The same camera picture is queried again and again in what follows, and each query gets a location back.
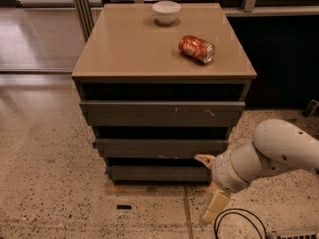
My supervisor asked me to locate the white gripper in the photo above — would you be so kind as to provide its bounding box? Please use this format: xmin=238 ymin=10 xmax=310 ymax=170
xmin=194 ymin=150 xmax=249 ymax=226

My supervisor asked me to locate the grey drawer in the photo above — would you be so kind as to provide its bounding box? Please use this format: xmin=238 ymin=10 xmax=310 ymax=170
xmin=94 ymin=138 xmax=229 ymax=159
xmin=106 ymin=165 xmax=211 ymax=182
xmin=80 ymin=101 xmax=245 ymax=127

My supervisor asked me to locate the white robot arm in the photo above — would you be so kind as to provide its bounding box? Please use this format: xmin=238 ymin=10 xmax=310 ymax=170
xmin=195 ymin=119 xmax=319 ymax=226

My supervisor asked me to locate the grey drawer cabinet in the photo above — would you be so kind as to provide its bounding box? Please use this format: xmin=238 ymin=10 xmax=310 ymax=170
xmin=71 ymin=2 xmax=258 ymax=186

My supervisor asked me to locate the grey bottom drawer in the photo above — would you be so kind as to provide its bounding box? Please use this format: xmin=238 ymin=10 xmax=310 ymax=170
xmin=106 ymin=165 xmax=211 ymax=182

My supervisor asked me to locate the grey top drawer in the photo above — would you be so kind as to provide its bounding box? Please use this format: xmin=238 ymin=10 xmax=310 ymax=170
xmin=80 ymin=101 xmax=245 ymax=127

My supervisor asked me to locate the white floor power strip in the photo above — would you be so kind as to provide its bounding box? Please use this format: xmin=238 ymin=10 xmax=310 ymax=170
xmin=267 ymin=231 xmax=319 ymax=239

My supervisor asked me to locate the dark object on floor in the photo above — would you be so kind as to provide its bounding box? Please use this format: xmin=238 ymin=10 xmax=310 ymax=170
xmin=302 ymin=100 xmax=319 ymax=118

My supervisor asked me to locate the red soda can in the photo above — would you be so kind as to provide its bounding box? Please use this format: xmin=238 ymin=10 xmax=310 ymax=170
xmin=179 ymin=35 xmax=215 ymax=64

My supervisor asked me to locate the white ceramic bowl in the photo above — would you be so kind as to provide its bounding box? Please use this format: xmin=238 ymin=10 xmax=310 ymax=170
xmin=152 ymin=1 xmax=181 ymax=25

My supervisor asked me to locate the black cable loop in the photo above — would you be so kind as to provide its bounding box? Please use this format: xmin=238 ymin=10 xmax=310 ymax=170
xmin=213 ymin=208 xmax=269 ymax=239

